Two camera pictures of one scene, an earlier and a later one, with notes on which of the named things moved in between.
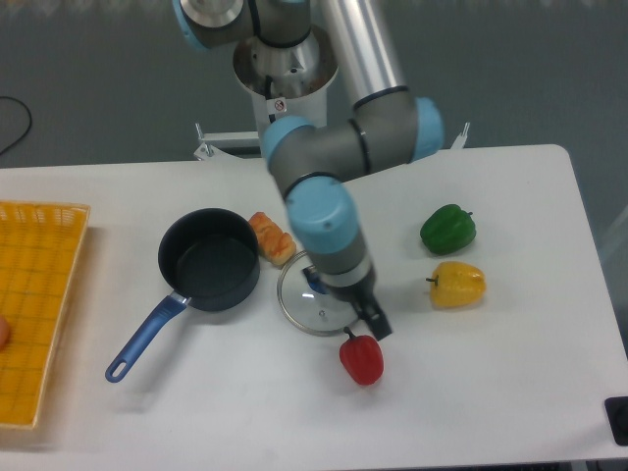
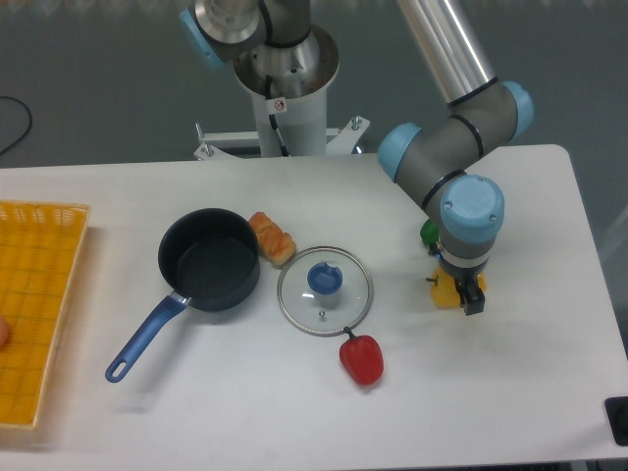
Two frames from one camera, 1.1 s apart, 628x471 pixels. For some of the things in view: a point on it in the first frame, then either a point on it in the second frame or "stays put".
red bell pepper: x=362 y=357 stays put
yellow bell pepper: x=456 y=284 stays put
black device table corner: x=617 y=411 stays put
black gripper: x=362 y=295 -> x=467 y=285
